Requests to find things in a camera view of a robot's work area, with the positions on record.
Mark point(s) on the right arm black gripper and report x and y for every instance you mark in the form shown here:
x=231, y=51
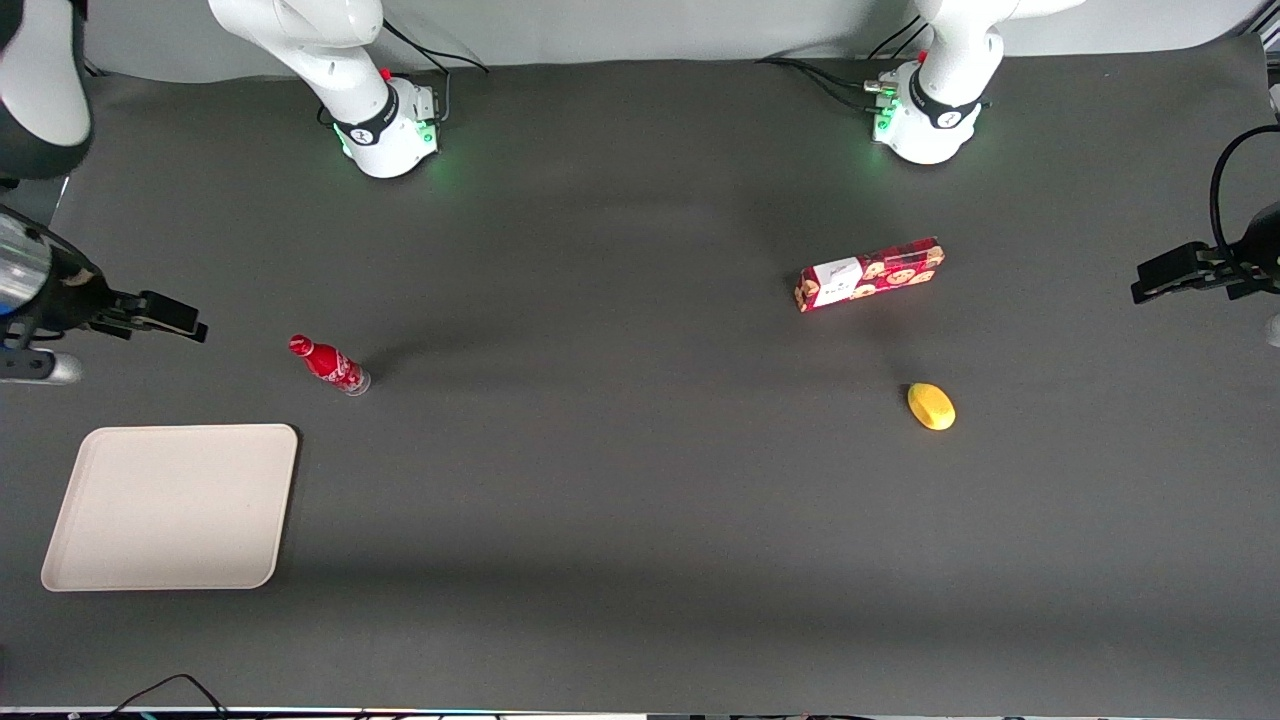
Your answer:
x=72, y=297

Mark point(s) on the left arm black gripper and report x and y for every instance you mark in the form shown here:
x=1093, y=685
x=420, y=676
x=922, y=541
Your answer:
x=1262, y=250

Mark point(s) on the red coke bottle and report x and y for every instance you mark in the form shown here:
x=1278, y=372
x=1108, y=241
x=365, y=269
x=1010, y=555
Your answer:
x=332, y=365

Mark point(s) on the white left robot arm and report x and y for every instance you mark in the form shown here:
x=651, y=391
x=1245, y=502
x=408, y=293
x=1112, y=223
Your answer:
x=950, y=60

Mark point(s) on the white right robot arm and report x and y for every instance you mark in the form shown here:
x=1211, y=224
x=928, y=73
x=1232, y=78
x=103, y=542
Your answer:
x=350, y=60

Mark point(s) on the beige plastic tray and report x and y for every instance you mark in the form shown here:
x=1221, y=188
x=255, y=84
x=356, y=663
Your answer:
x=172, y=507

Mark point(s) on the yellow lemon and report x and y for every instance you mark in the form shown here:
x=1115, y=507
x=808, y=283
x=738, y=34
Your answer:
x=931, y=406

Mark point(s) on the red cookie box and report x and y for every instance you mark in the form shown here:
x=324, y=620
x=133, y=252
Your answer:
x=870, y=274

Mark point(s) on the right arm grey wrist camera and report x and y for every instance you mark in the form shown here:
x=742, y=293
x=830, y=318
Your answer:
x=38, y=368

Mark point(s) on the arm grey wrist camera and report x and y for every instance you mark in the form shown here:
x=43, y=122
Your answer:
x=1273, y=330
x=38, y=368

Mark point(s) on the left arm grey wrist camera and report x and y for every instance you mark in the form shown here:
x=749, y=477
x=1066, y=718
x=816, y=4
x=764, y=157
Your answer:
x=1273, y=330

